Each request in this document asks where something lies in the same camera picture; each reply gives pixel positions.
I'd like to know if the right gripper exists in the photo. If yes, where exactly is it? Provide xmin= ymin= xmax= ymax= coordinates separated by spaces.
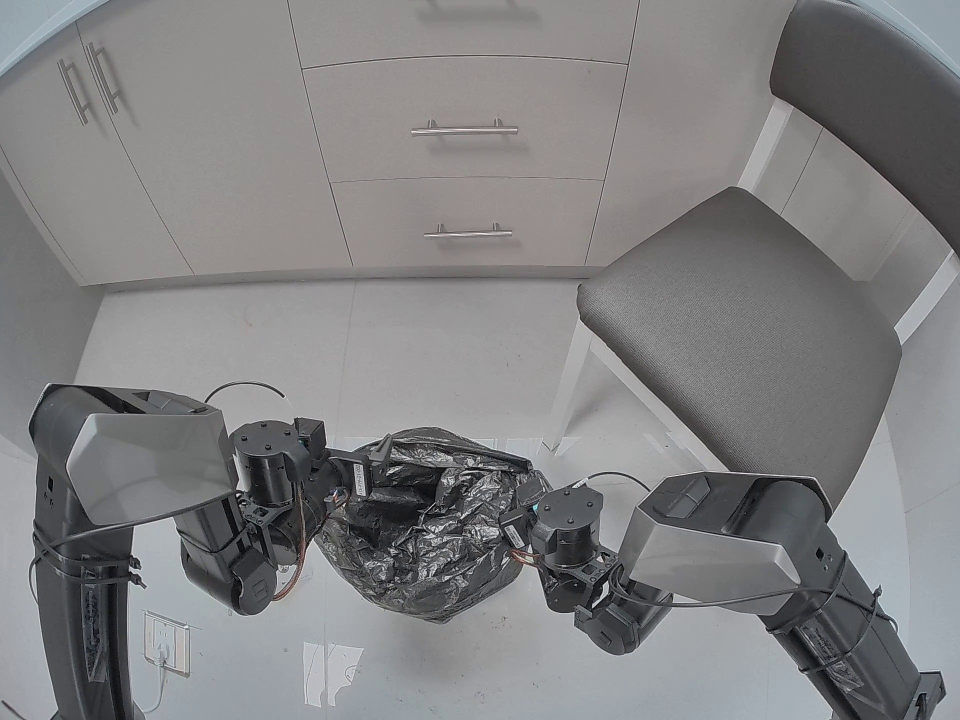
xmin=516 ymin=477 xmax=555 ymax=513

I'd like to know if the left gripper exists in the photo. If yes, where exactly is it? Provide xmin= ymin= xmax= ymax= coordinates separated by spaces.
xmin=321 ymin=435 xmax=398 ymax=517

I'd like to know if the black plastic bag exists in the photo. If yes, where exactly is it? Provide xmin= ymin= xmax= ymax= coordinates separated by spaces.
xmin=313 ymin=426 xmax=558 ymax=625

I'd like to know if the grey chair with white legs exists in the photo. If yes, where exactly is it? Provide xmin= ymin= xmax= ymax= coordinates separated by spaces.
xmin=551 ymin=0 xmax=960 ymax=510

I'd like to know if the beige cabinet with drawers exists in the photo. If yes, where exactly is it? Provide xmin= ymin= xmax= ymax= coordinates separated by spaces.
xmin=0 ymin=0 xmax=960 ymax=291

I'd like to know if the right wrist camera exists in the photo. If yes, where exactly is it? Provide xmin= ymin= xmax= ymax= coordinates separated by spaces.
xmin=499 ymin=507 xmax=535 ymax=553

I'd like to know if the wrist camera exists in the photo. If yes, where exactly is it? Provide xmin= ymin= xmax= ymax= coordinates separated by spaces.
xmin=499 ymin=507 xmax=535 ymax=553
xmin=294 ymin=417 xmax=328 ymax=465

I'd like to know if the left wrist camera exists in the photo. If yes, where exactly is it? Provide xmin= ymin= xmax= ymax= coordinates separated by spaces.
xmin=294 ymin=417 xmax=328 ymax=465

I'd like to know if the black cable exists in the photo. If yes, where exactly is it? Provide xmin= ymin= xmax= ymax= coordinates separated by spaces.
xmin=204 ymin=381 xmax=292 ymax=408
xmin=576 ymin=471 xmax=652 ymax=493

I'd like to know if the white cable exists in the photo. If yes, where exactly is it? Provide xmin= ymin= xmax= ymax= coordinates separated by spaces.
xmin=139 ymin=646 xmax=174 ymax=720

